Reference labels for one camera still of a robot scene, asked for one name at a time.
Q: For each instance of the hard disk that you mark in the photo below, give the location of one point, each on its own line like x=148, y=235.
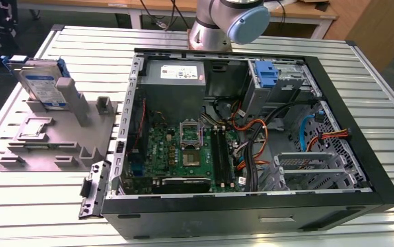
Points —
x=40, y=87

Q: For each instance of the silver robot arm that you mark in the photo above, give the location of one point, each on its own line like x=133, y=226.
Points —
x=207, y=31

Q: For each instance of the metal disk bay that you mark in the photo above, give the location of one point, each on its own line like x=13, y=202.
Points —
x=306, y=155

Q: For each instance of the CPU chip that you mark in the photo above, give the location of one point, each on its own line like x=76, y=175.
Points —
x=33, y=130

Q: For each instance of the green RAM stick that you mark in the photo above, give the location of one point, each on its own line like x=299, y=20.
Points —
x=53, y=146

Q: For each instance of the grey parts rack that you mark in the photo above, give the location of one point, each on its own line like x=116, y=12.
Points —
x=65, y=144

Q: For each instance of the grey power supply unit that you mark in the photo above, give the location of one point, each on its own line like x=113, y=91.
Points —
x=168, y=97

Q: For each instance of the green motherboard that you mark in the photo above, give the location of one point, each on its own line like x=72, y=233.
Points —
x=161, y=154

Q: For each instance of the blue expansion slot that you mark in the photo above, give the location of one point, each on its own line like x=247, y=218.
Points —
x=137, y=169

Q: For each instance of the CPU socket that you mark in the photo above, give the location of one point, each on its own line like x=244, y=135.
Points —
x=192, y=159

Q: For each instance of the blue drive latch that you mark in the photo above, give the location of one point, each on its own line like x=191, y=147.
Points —
x=267, y=74

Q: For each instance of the RAM slot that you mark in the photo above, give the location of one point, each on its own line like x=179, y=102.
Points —
x=224, y=157
x=220, y=157
x=216, y=157

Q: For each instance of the black graphics card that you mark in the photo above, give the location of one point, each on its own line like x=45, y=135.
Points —
x=183, y=182

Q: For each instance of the metal drive cage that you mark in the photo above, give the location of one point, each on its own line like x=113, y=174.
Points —
x=286, y=74

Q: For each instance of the black open PC case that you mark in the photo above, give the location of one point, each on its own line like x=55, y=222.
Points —
x=216, y=218

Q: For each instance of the wooden cabinet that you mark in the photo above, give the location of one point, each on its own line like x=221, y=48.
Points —
x=382, y=31

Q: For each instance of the metal card retention bracket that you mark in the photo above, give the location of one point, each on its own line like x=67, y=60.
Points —
x=95, y=185

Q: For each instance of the wooden desk white frame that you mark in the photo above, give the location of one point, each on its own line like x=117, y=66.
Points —
x=323, y=11

